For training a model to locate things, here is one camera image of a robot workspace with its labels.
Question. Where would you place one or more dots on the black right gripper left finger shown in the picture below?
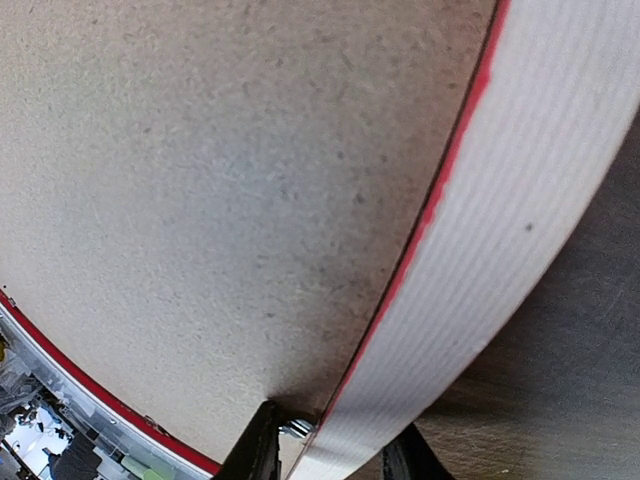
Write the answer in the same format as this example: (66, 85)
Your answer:
(255, 456)

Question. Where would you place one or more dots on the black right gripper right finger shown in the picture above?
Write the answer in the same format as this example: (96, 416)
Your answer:
(409, 457)

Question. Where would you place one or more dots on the brown backing board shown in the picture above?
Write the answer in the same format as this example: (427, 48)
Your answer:
(202, 202)

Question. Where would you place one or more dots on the pink wooden picture frame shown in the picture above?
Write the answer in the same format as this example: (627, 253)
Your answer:
(551, 95)

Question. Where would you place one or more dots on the metal turn clip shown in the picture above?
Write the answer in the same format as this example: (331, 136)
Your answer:
(297, 428)

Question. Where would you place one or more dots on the aluminium front rail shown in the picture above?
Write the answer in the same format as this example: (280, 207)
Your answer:
(59, 409)

